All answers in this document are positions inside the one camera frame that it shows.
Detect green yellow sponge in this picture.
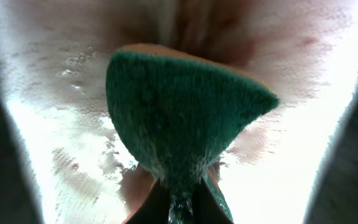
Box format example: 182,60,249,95
106,44,279,223

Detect rectangular soapy water tray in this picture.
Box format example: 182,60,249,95
0,0,358,223

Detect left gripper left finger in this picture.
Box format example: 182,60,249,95
125,179,171,224

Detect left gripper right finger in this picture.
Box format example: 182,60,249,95
191,179,233,224

